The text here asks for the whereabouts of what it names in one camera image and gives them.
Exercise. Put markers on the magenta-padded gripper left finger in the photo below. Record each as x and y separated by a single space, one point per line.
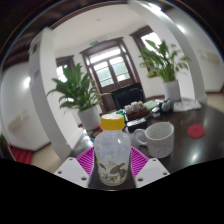
75 168

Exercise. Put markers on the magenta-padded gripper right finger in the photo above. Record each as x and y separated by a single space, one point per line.
150 170

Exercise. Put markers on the clear bottle with yellow cap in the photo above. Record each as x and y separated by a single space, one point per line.
112 146

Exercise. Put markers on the white speckled mug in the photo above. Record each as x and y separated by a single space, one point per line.
161 140

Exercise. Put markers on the flat black device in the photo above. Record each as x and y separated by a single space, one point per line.
136 124

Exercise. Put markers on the red carpeted staircase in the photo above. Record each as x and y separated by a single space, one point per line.
21 155

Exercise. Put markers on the flat round red coaster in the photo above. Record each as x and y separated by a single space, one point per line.
196 131

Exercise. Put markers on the green folded cloth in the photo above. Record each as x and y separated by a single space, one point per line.
151 105

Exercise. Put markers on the dark round teapot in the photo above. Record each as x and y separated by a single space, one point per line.
165 106

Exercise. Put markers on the white printed paper sheet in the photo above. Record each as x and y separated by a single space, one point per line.
186 105

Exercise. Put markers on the potted plant in white pot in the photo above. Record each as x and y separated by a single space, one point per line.
163 61
78 91

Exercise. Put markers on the black office chair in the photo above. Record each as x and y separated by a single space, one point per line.
128 95

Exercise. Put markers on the brown framed window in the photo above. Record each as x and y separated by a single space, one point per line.
148 36
65 66

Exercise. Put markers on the brown glazed double door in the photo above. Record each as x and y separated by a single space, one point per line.
110 66

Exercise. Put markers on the green exit sign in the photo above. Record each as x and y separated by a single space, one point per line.
94 42

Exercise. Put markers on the white wall radiator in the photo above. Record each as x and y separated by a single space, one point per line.
210 56
18 121

